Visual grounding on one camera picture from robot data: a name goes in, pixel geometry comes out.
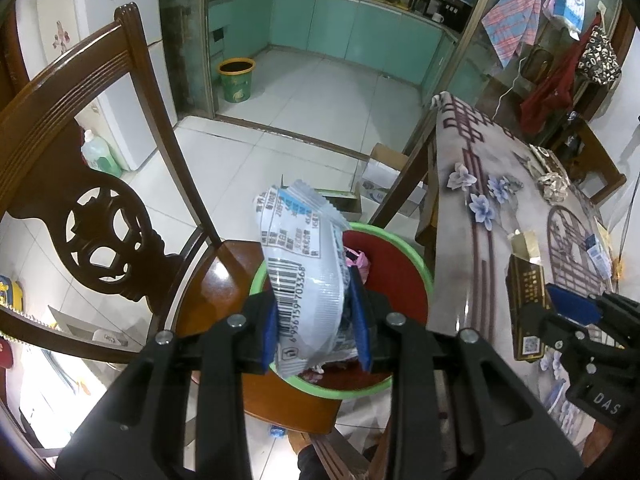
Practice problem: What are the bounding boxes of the plaid hanging towel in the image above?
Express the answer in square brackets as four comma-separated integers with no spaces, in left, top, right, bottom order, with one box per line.
[482,0,541,68]

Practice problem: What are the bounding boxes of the blue white milk carton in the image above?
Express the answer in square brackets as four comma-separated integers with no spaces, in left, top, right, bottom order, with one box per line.
[585,234,612,281]

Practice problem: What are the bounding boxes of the floral tablecloth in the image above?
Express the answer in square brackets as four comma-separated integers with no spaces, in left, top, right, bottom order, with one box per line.
[427,92,612,448]

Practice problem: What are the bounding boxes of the white refrigerator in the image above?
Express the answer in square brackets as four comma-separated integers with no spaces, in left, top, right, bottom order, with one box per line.
[14,0,179,174]

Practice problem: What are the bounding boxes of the dark snack packet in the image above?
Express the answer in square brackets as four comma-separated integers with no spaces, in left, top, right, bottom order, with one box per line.
[529,144,567,178]

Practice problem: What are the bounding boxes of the open cardboard box floor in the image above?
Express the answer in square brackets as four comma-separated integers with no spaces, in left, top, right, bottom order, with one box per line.
[316,188,362,222]

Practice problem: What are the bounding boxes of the red green plastic basin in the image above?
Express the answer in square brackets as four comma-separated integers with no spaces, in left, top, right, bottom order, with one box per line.
[249,221,434,401]

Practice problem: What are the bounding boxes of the teal kitchen cabinets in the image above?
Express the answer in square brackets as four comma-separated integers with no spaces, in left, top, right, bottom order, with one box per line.
[207,0,457,86]

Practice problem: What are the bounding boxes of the wooden chair left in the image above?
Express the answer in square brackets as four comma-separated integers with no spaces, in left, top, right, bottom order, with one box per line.
[0,1,346,436]

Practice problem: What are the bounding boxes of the red hanging garment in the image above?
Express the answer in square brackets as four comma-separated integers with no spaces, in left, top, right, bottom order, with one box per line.
[520,11,602,139]

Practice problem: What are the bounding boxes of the green detergent bottle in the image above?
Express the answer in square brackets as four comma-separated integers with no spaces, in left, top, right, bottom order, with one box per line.
[81,129,122,178]

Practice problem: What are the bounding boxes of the pink plastic bag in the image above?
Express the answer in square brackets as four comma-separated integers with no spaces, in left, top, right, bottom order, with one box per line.
[344,247,371,283]

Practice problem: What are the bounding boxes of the green yellow trash bin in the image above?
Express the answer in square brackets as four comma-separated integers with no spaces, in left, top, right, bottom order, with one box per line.
[217,58,256,103]

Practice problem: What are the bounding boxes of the blue white hanging package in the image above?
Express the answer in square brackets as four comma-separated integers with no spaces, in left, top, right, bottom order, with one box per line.
[542,0,586,40]

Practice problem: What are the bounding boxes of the white barcode wrapper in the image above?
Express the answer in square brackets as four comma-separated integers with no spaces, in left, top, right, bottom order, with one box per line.
[255,180,357,378]

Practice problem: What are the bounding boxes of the newspaper ball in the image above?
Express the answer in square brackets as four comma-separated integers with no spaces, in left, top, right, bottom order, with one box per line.
[536,172,570,205]

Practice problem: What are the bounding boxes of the wooden chair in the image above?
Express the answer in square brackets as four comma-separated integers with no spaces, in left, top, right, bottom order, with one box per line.
[0,1,346,436]
[551,116,627,205]

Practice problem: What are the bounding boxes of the patterned hanging bag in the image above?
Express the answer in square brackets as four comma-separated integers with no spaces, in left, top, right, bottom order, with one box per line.
[577,25,622,86]

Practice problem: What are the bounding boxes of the dark gold cigarette box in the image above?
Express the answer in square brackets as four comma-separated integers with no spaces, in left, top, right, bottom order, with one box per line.
[506,230,549,362]

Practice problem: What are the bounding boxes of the wooden chair far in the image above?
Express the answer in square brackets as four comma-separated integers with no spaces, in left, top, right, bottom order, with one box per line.
[551,116,627,205]

